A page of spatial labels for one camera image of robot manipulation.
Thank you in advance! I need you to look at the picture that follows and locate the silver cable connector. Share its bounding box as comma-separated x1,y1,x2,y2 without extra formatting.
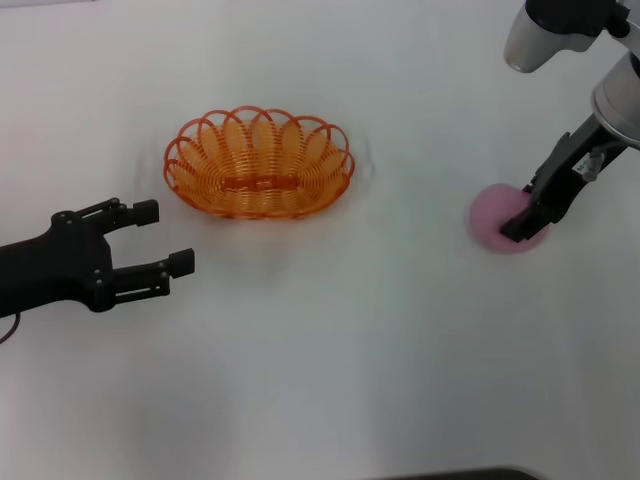
583,149,607,184

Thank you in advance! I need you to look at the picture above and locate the orange plastic wire basket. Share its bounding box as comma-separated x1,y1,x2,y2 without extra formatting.
162,104,357,221

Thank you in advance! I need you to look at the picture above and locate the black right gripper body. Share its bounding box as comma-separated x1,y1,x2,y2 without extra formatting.
531,114,622,227

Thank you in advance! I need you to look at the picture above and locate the pink peach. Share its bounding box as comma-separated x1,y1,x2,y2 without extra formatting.
467,183,551,255

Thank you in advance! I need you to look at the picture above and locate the thin black cable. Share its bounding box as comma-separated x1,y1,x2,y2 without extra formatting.
0,312,22,347

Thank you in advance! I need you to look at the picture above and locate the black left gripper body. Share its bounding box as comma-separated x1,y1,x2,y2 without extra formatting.
0,209,113,314

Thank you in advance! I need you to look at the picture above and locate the black rounded robot torso edge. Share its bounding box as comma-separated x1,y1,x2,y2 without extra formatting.
372,466,544,480

